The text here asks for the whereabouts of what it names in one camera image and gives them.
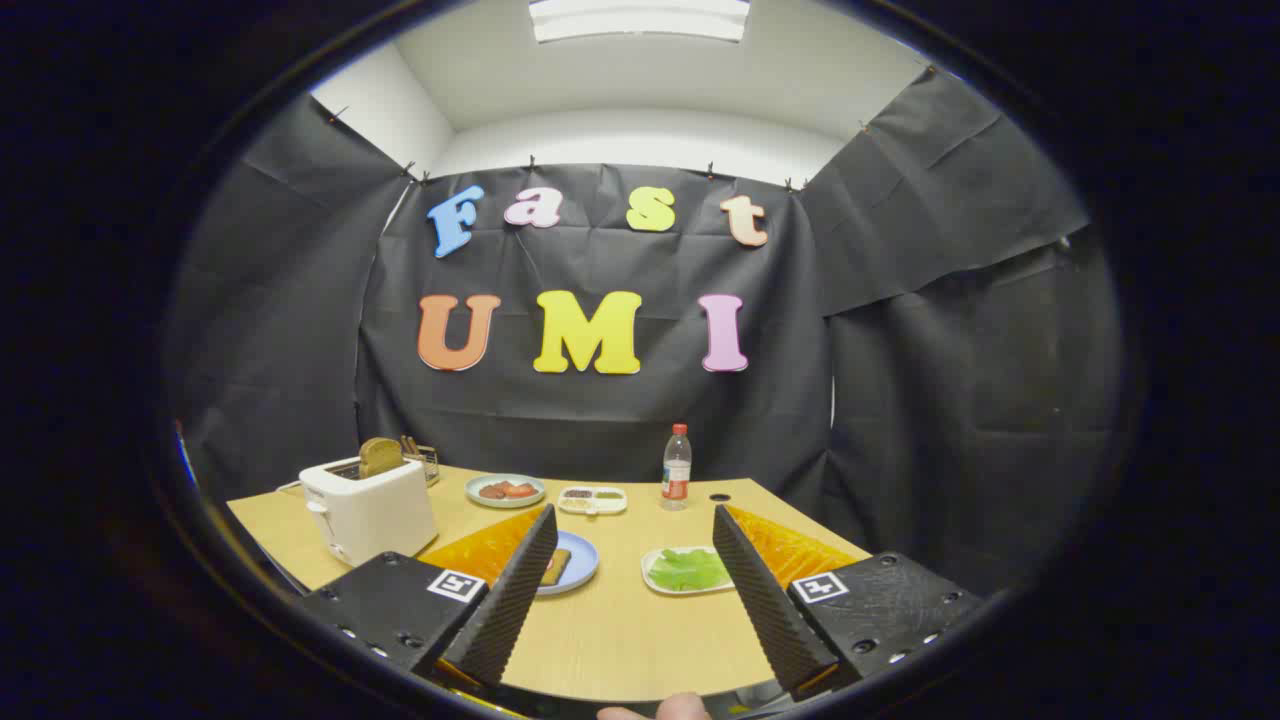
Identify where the white toaster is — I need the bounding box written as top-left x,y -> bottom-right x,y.
276,457 -> 439,568

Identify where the black backdrop cloth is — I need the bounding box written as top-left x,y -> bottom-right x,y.
165,65 -> 1126,601

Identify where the green lettuce leaf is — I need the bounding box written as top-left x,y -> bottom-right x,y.
650,548 -> 732,592

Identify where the blue round plate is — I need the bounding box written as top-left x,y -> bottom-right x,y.
535,530 -> 600,597

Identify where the pale green round plate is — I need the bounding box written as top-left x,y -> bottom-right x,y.
465,473 -> 547,509

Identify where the clear plastic water bottle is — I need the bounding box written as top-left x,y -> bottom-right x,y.
661,423 -> 693,512

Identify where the white square plate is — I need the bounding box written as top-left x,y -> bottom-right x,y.
641,545 -> 737,597

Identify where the white divided dish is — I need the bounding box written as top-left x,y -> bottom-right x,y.
558,486 -> 628,517

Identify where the ceiling light panel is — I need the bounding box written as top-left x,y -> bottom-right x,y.
528,0 -> 751,43

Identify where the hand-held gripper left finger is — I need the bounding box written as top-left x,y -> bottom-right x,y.
295,503 -> 559,701

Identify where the brown bread slice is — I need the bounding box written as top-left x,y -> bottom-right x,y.
359,437 -> 405,478

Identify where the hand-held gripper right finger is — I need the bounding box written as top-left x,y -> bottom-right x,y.
712,503 -> 986,703

